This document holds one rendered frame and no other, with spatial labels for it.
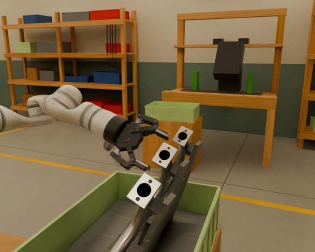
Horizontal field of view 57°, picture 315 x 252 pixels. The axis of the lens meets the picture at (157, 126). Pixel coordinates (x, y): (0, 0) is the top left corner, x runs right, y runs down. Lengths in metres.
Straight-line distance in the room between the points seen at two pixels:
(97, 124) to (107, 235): 0.40
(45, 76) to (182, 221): 5.88
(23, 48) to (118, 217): 6.22
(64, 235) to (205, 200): 0.49
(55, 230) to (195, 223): 0.45
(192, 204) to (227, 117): 4.51
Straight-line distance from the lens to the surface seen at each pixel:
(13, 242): 1.06
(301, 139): 4.94
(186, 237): 0.99
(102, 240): 0.99
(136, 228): 0.66
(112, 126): 0.74
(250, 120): 5.51
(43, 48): 6.71
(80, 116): 0.79
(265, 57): 5.37
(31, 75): 7.03
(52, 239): 0.92
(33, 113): 1.14
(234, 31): 5.44
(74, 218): 0.98
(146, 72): 5.95
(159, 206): 0.59
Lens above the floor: 1.41
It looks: 14 degrees down
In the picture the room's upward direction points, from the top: straight up
